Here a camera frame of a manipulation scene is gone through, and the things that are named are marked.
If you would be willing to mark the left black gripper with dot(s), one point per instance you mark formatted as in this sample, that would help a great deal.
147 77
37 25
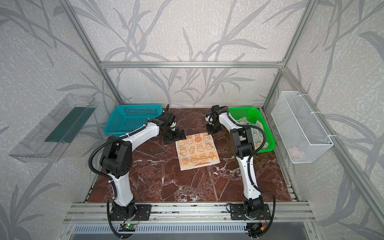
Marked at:
174 135

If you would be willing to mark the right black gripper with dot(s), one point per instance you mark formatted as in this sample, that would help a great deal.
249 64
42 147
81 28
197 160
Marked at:
213 128

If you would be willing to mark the orange bunny towel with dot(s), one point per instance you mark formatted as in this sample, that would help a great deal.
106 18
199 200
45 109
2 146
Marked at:
197 151

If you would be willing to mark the green plastic basket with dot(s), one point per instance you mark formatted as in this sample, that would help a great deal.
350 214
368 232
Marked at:
254 116

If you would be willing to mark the teal plastic basket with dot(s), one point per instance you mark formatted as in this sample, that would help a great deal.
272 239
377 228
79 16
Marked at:
128 118

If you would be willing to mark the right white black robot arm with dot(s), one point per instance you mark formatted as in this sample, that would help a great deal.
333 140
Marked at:
243 148

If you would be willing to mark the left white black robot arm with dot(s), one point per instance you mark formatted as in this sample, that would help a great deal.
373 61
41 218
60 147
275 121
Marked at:
114 159

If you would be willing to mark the blue bunny towel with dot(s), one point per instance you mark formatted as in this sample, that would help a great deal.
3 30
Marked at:
257 135

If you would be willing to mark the green lit circuit board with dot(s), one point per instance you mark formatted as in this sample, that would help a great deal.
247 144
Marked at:
127 227

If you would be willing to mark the pink item in wire basket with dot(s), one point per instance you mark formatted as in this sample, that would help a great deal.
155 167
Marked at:
296 153

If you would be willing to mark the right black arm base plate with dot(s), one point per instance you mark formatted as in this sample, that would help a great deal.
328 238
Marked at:
238 212

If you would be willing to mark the white wire mesh basket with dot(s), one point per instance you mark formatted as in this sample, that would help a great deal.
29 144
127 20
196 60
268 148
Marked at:
299 127

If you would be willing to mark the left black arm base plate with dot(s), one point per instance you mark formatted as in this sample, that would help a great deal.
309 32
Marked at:
142 211

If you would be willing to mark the right wired connector board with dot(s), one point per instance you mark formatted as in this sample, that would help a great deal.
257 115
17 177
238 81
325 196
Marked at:
255 228

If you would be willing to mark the clear plastic wall shelf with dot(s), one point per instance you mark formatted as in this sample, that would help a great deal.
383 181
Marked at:
48 141

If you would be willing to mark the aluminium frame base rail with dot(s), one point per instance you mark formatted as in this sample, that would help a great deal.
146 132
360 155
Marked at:
289 218

